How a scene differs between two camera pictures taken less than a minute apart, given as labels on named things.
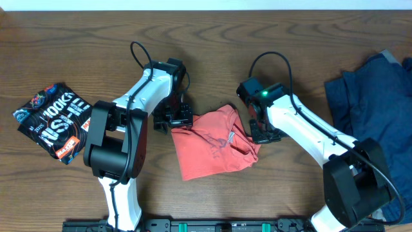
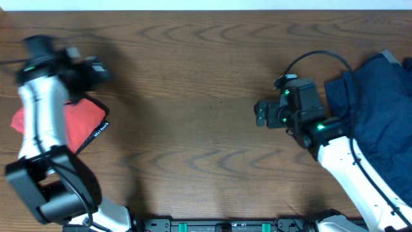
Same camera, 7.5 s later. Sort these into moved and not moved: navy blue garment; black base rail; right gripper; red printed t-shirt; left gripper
Moved: red printed t-shirt; right gripper; left gripper
Not moved: navy blue garment; black base rail
